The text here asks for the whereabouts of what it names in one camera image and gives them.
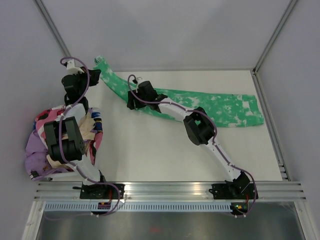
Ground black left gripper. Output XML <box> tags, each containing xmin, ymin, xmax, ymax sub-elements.
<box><xmin>73</xmin><ymin>66</ymin><xmax>101</xmax><ymax>97</ymax></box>

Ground green tie-dye trousers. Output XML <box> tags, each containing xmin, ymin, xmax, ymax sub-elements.
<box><xmin>94</xmin><ymin>55</ymin><xmax>265</xmax><ymax>128</ymax></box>

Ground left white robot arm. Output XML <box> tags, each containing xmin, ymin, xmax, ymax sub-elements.
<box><xmin>43</xmin><ymin>67</ymin><xmax>109</xmax><ymax>199</ymax></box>

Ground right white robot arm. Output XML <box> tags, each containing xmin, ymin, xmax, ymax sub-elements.
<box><xmin>127</xmin><ymin>74</ymin><xmax>250</xmax><ymax>198</ymax></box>

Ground purple trousers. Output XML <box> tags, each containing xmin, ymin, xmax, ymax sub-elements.
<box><xmin>24</xmin><ymin>129</ymin><xmax>73</xmax><ymax>181</ymax></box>

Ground beige garment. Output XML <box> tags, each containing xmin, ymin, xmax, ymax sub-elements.
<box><xmin>46</xmin><ymin>112</ymin><xmax>98</xmax><ymax>169</ymax></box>

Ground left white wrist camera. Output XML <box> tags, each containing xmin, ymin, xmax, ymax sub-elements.
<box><xmin>63</xmin><ymin>59</ymin><xmax>85</xmax><ymax>75</ymax></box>

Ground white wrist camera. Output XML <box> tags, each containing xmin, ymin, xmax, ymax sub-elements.
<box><xmin>132</xmin><ymin>77</ymin><xmax>145</xmax><ymax>89</ymax></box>
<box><xmin>63</xmin><ymin>59</ymin><xmax>85</xmax><ymax>75</ymax></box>

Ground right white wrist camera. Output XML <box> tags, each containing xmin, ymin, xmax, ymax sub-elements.
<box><xmin>132</xmin><ymin>77</ymin><xmax>145</xmax><ymax>89</ymax></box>

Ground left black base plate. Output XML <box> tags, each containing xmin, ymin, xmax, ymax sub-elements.
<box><xmin>79</xmin><ymin>183</ymin><xmax>125</xmax><ymax>200</ymax></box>

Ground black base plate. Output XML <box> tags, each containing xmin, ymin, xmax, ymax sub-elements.
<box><xmin>208</xmin><ymin>183</ymin><xmax>259</xmax><ymax>200</ymax></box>
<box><xmin>79</xmin><ymin>183</ymin><xmax>125</xmax><ymax>200</ymax></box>

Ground slotted cable duct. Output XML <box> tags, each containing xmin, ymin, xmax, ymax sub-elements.
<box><xmin>44</xmin><ymin>201</ymin><xmax>232</xmax><ymax>213</ymax></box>

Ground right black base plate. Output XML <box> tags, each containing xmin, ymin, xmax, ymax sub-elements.
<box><xmin>208</xmin><ymin>183</ymin><xmax>259</xmax><ymax>200</ymax></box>

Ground aluminium rail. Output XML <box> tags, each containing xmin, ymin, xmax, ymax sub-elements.
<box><xmin>33</xmin><ymin>181</ymin><xmax>307</xmax><ymax>203</ymax></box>

